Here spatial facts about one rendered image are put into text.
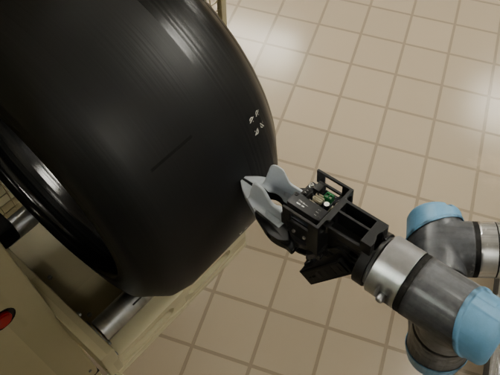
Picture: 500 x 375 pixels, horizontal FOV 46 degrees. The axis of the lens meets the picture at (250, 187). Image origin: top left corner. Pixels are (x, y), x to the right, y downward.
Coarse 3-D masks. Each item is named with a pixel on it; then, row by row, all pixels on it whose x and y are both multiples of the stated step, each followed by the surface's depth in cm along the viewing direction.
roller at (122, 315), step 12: (120, 300) 104; (132, 300) 104; (144, 300) 105; (108, 312) 102; (120, 312) 103; (132, 312) 104; (96, 324) 101; (108, 324) 101; (120, 324) 103; (108, 336) 102
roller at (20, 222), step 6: (18, 210) 114; (24, 210) 114; (12, 216) 113; (18, 216) 113; (24, 216) 113; (30, 216) 113; (12, 222) 112; (18, 222) 112; (24, 222) 113; (30, 222) 113; (36, 222) 115; (18, 228) 112; (24, 228) 113; (30, 228) 114; (24, 234) 114
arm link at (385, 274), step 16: (384, 240) 67; (400, 240) 67; (384, 256) 65; (400, 256) 65; (416, 256) 65; (368, 272) 66; (384, 272) 65; (400, 272) 64; (368, 288) 67; (384, 288) 65; (400, 288) 71
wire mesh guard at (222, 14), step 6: (210, 0) 154; (222, 0) 157; (222, 6) 159; (222, 12) 161; (222, 18) 162; (0, 186) 133; (6, 192) 135; (12, 198) 138; (18, 204) 141; (6, 216) 139
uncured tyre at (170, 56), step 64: (0, 0) 68; (64, 0) 68; (128, 0) 70; (192, 0) 73; (0, 64) 66; (64, 64) 65; (128, 64) 68; (192, 64) 71; (0, 128) 109; (64, 128) 65; (128, 128) 67; (192, 128) 71; (64, 192) 115; (128, 192) 68; (192, 192) 73; (128, 256) 76; (192, 256) 79
